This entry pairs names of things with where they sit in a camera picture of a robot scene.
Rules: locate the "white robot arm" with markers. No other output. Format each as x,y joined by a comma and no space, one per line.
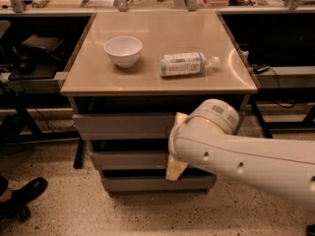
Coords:
206,139

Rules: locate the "white ceramic bowl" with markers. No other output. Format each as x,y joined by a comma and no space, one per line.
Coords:
124,51

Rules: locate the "black headphones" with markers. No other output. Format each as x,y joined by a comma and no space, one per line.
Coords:
22,63

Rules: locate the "clear plastic water bottle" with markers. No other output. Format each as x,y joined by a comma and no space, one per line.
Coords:
186,64

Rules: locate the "small black device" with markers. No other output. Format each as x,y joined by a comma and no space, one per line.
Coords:
259,69

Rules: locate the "grey top drawer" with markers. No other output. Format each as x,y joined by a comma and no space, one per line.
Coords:
137,126

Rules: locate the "black shoe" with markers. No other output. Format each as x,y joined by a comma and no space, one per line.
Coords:
17,205

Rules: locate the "grey middle drawer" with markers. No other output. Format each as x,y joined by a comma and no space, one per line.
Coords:
121,160

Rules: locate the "beige top drawer cabinet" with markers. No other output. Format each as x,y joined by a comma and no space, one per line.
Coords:
95,85

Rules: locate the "grey drawer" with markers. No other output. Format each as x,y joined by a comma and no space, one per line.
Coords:
145,184
137,126
121,160

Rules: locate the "grey bottom drawer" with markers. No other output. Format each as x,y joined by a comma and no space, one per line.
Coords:
145,184

